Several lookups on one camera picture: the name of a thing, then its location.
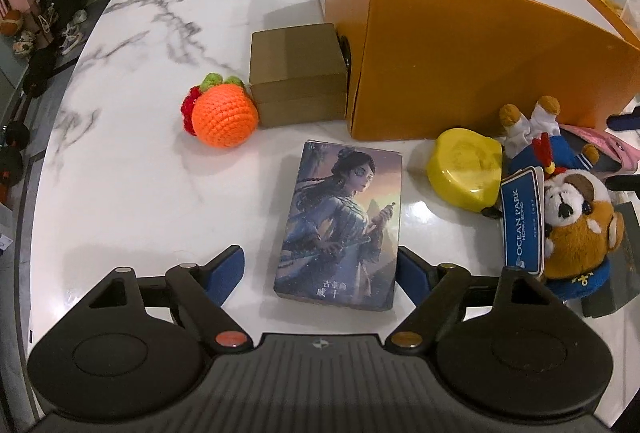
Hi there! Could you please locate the illustrated card box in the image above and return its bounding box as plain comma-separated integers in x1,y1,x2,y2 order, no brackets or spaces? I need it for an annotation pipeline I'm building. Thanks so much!
273,141,402,312

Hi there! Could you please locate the yellow plastic case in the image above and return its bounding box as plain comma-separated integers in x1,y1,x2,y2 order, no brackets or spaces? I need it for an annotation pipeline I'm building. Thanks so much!
425,128,502,213

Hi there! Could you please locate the red panda plush toy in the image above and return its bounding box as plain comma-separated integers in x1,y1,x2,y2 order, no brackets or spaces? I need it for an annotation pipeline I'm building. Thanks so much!
499,95,625,301

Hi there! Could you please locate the brown cardboard box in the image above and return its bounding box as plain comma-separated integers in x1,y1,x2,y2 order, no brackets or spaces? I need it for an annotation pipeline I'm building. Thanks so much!
250,24,347,128

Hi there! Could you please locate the blue Ocean Park tag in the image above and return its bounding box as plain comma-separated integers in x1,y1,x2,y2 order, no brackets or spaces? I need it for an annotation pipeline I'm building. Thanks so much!
500,167,544,276

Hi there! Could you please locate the orange crochet fruit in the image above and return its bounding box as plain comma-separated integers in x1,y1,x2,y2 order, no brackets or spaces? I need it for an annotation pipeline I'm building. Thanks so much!
180,72,259,148

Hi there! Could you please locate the pink cloth item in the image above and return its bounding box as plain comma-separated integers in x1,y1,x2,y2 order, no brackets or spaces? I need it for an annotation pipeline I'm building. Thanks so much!
560,124,639,178

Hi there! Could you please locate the large orange storage box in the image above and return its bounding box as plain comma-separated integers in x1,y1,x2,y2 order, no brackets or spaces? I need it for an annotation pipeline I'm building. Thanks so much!
320,0,639,141

